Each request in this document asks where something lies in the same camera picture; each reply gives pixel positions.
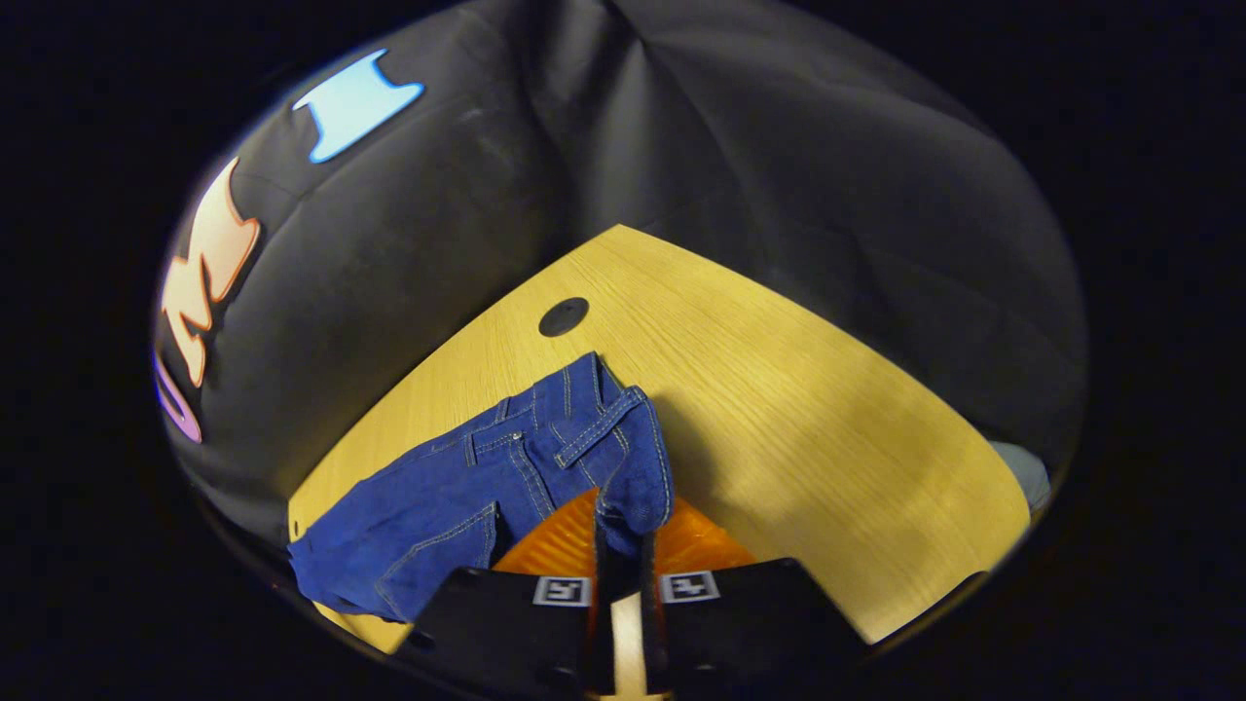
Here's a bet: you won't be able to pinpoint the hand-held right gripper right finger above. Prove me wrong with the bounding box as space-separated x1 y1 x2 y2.
640 497 867 697

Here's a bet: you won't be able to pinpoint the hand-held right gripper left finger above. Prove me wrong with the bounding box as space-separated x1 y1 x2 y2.
394 487 614 697

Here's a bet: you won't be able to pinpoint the blue denim jeans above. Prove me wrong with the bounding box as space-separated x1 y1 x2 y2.
287 351 676 624

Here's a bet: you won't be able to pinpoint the pale blue cloth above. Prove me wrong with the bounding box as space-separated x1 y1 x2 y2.
991 440 1054 515

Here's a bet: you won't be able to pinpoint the black backdrop cloth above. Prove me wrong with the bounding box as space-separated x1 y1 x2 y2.
151 0 1089 546

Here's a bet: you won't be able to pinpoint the black table cable grommet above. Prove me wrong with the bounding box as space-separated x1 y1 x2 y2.
538 297 591 339

